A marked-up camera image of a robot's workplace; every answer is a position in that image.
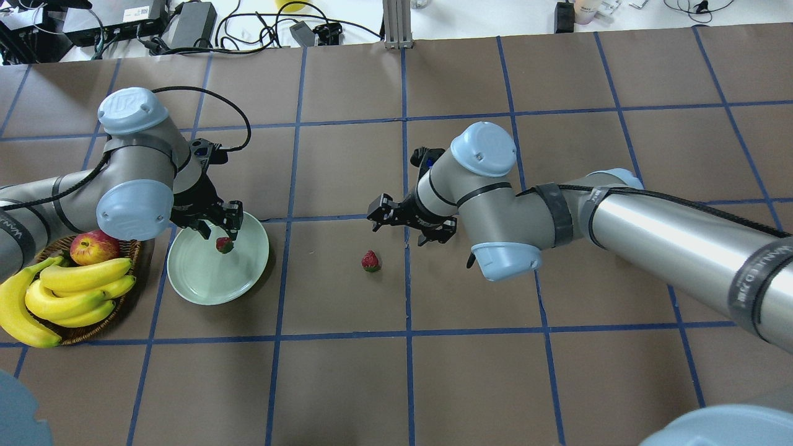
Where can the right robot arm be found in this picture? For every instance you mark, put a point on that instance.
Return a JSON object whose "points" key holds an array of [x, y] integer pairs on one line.
{"points": [[735, 266]]}

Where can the aluminium frame post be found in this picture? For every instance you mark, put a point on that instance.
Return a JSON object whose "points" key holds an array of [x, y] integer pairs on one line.
{"points": [[397, 24]]}

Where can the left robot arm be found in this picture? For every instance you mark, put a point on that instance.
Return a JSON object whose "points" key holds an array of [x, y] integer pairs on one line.
{"points": [[149, 177]]}

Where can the white pink cup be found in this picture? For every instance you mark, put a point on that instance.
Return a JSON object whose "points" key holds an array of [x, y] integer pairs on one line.
{"points": [[585, 10]]}

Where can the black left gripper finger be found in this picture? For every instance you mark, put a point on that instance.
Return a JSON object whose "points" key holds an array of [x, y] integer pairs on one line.
{"points": [[233, 227], [202, 228]]}

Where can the black power adapter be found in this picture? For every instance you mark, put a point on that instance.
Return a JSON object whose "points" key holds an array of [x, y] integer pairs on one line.
{"points": [[194, 24]]}

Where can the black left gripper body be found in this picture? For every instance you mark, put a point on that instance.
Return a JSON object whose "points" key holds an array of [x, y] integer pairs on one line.
{"points": [[193, 201]]}

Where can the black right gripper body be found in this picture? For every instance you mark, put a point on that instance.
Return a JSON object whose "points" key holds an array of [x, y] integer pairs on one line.
{"points": [[410, 210]]}

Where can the black box on desk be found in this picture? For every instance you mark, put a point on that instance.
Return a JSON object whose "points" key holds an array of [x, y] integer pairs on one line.
{"points": [[564, 18]]}

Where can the red yellow apple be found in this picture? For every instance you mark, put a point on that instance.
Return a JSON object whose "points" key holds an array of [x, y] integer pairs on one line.
{"points": [[94, 247]]}

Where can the small black adapter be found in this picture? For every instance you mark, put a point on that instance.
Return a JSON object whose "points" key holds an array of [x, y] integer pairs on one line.
{"points": [[303, 34]]}

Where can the light green plate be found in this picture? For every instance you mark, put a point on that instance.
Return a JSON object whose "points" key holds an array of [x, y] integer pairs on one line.
{"points": [[201, 274]]}

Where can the brown wicker basket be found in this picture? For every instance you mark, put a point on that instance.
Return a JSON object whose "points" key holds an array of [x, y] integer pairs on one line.
{"points": [[129, 249]]}

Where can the red strawberry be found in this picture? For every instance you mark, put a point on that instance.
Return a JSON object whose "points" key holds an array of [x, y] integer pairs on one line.
{"points": [[224, 245], [370, 262]]}

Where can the yellow banana top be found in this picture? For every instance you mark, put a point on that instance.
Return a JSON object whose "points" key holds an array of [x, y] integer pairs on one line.
{"points": [[84, 278]]}

